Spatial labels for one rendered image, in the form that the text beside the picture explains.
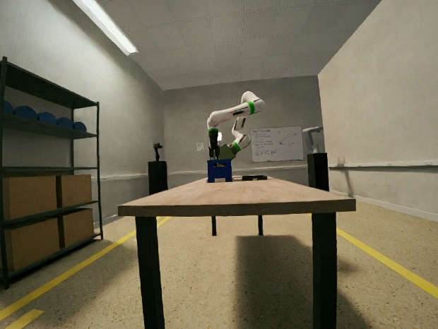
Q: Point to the blue plastic crate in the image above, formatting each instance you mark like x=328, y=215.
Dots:
x=219, y=172

